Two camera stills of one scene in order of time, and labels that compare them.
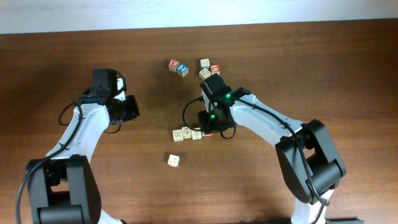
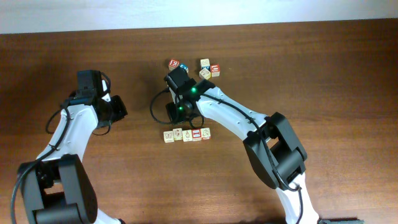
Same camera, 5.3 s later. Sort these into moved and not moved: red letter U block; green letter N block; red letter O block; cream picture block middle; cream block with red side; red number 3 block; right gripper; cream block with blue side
Moved: green letter N block; right gripper; cream block with blue side; cream block with red side; red letter O block
Not moved: red letter U block; cream picture block middle; red number 3 block
